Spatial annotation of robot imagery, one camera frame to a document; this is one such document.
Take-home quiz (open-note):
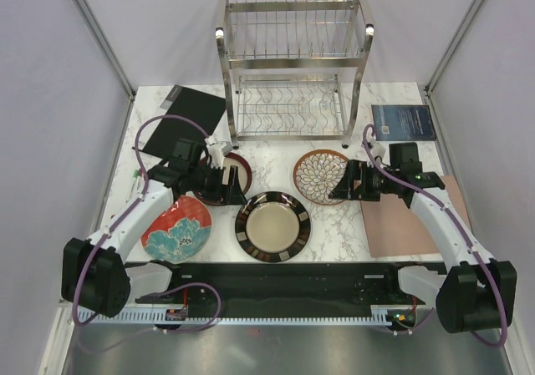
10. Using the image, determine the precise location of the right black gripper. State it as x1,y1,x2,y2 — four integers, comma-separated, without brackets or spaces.
328,159,399,202

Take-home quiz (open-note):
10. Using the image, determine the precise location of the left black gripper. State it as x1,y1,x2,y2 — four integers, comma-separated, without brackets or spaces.
188,163,246,205

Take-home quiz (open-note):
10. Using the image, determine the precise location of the dark red rimmed plate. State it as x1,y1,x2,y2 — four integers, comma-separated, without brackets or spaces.
194,152,252,206

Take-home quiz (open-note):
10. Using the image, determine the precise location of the white petal pattern plate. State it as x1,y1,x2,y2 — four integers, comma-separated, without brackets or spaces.
293,149,348,206

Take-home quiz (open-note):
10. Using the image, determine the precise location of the black rimmed beige plate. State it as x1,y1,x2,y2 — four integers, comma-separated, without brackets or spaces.
234,191,312,263

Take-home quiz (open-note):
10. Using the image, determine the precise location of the red plate with teal flower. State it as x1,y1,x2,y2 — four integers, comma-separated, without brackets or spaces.
140,195,211,264

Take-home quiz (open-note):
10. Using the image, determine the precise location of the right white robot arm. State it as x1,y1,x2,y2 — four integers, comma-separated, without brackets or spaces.
329,142,517,334

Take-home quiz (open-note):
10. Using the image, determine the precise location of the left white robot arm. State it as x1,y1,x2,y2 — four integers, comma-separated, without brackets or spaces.
60,138,246,317

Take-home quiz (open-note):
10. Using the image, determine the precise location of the stainless steel dish rack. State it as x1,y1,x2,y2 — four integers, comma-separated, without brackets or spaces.
215,0,375,149

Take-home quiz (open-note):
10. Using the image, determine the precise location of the pink rectangular mat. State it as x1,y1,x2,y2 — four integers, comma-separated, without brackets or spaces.
359,175,466,259

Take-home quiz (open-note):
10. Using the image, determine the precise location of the dark blue card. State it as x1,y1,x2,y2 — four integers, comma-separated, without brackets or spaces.
371,104,436,142

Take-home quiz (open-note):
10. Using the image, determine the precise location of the green and red pen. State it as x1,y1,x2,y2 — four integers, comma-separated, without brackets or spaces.
125,169,140,202

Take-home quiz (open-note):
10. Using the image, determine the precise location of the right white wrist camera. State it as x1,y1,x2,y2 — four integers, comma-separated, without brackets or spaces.
368,142,386,163

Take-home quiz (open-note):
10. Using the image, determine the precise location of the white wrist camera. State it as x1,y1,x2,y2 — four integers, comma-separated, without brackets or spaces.
368,142,386,163
205,135,232,168

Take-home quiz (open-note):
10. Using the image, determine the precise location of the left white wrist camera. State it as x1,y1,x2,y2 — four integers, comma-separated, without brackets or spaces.
205,135,232,168

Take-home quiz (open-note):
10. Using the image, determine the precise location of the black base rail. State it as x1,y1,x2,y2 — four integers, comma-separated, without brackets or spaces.
137,262,414,315

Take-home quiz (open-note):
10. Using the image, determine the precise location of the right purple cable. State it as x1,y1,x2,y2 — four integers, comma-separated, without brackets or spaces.
361,124,512,347

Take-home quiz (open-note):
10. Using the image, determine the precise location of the purple cable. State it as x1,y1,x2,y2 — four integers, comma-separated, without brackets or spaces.
361,124,512,347
73,114,223,357

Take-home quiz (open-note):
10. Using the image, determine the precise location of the white slotted cable duct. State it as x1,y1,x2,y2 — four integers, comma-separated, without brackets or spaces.
92,304,429,327

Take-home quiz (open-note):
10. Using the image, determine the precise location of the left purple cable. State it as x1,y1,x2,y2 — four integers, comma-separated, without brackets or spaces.
73,114,223,357

